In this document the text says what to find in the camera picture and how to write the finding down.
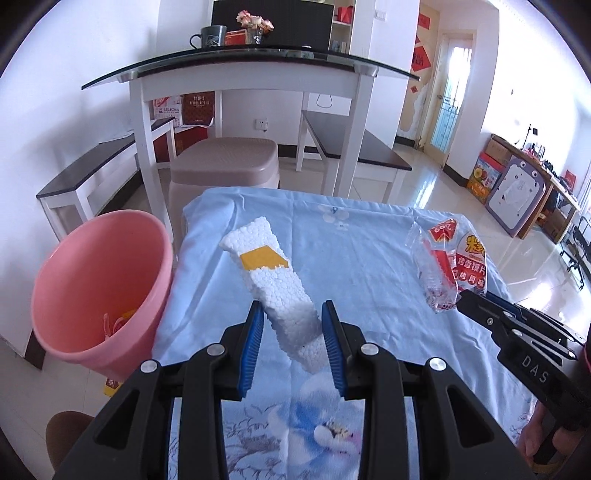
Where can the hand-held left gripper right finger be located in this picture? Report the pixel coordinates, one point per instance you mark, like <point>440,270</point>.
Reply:
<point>334,350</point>

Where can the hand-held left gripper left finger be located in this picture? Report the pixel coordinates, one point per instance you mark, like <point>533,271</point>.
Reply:
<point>247,350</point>

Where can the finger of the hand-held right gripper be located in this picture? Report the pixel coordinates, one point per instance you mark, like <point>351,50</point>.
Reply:
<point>489,316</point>
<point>549,330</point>

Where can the clear snack bag red label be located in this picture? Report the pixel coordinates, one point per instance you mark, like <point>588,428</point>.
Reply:
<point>443,267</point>

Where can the white foam piece yellow tape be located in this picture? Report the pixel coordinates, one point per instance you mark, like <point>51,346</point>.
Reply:
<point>277,281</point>

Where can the pink plastic bucket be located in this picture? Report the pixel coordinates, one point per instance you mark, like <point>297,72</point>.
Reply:
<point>69,286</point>

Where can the person's right hand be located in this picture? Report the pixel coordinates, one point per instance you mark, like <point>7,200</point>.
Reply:
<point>533,434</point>

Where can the black metal chair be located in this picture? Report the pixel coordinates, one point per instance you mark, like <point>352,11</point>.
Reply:
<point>577,254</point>

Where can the blue floral tablecloth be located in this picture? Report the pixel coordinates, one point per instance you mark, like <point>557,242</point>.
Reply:
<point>360,258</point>

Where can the grey framed whiteboard easel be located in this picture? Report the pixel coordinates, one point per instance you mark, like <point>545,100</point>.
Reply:
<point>517,198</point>

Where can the colourful fruit carton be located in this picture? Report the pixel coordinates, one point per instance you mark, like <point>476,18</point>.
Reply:
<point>482,180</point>

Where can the wooden desk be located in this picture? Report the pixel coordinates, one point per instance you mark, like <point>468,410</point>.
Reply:
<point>561,194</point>

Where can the beige plastic stool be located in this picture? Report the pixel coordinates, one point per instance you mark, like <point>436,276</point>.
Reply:
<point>226,161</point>

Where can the brown round stool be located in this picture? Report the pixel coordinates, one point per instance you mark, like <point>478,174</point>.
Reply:
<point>67,438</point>

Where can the short white bench black top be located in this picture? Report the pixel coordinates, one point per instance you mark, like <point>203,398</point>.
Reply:
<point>369,147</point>

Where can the glass door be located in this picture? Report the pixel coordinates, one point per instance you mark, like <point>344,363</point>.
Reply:
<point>450,97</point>

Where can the long white bench black top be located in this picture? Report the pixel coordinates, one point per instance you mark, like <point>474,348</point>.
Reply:
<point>92,166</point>

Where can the dark red gift box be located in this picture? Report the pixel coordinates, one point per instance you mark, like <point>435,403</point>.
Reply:
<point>198,108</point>

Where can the white red carton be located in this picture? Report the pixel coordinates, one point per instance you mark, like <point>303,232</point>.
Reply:
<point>166,108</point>

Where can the white table glass top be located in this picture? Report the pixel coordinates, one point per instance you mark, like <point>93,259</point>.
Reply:
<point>240,78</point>

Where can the small red box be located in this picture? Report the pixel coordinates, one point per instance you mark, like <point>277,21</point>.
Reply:
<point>236,37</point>

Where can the grey mug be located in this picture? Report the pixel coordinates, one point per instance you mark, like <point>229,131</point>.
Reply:
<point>212,37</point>

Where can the white shelf unit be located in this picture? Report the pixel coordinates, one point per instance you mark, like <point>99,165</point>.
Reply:
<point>342,27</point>

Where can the flower bouquet in vase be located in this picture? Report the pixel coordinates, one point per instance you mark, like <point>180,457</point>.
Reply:
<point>254,25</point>

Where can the black television screen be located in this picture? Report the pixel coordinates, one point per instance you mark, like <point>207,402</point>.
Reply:
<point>300,23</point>

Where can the white wall socket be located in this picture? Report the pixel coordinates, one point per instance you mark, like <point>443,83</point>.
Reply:
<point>262,124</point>

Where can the red wall decorations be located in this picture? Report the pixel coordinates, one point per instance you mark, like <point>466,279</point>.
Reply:
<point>421,50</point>

